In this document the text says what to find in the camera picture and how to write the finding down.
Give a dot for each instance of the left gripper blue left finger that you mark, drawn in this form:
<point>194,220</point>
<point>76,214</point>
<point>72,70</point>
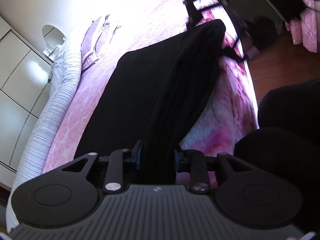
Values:
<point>136,153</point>

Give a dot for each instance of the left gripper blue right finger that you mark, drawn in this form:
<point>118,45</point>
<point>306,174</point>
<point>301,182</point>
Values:
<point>178,159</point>

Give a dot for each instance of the black trousers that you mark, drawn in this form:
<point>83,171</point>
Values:
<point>156,94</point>

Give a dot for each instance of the pink rose bedspread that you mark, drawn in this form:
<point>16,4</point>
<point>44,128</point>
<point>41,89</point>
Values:
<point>230,113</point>

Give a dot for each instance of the striped grey white quilt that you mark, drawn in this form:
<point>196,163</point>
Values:
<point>65,80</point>

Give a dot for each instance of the purple pillow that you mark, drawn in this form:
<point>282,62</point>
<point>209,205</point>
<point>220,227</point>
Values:
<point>99,34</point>

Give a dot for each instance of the white wardrobe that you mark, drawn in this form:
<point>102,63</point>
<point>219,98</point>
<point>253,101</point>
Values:
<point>24,93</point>

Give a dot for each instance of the white oval mirror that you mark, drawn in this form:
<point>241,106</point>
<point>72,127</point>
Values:
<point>54,39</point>

